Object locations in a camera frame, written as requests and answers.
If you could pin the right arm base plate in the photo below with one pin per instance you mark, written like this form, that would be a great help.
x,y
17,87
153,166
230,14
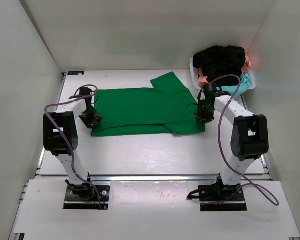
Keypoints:
x,y
218,197

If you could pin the aluminium table rail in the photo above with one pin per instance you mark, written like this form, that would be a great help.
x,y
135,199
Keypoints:
x,y
154,178

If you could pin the teal t shirt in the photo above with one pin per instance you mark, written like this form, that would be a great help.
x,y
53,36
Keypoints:
x,y
244,86

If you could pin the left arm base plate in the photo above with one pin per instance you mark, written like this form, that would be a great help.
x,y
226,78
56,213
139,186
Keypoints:
x,y
84,197

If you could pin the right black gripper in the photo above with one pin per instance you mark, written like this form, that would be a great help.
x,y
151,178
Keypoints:
x,y
204,119

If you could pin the green t shirt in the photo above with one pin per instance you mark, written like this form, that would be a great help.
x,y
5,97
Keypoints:
x,y
167,107

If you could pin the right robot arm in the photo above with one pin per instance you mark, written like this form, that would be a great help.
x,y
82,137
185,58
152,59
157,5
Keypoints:
x,y
249,138

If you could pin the pink t shirt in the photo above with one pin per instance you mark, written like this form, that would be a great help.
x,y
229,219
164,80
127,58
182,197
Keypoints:
x,y
202,78

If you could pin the white plastic basket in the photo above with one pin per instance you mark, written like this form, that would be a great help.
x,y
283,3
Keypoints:
x,y
195,76

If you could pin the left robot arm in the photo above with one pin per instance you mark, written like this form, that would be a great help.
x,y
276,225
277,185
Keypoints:
x,y
60,136

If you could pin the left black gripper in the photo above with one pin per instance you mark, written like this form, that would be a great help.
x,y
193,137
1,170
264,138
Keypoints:
x,y
97,117

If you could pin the black t shirt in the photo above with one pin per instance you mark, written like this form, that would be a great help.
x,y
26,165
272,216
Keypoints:
x,y
218,61

